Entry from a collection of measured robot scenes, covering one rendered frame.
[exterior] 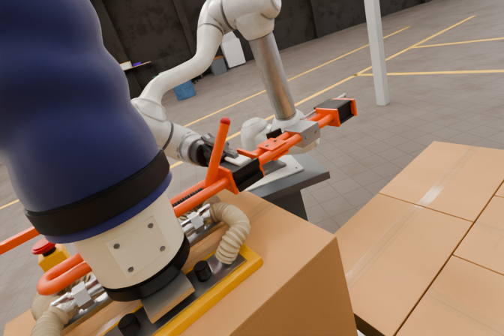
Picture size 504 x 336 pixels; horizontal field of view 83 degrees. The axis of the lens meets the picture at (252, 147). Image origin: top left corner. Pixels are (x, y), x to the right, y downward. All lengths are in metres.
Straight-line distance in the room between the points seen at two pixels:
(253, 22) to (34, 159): 0.86
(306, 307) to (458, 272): 0.71
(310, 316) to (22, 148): 0.55
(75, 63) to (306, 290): 0.53
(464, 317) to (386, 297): 0.20
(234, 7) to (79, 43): 0.76
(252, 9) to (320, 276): 0.87
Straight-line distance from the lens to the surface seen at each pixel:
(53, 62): 0.43
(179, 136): 0.87
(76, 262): 0.62
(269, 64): 1.19
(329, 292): 0.67
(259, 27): 1.13
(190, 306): 0.56
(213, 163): 0.61
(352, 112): 0.86
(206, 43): 1.12
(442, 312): 1.13
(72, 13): 0.46
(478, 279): 1.22
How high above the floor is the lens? 1.45
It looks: 22 degrees down
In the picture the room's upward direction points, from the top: 18 degrees counter-clockwise
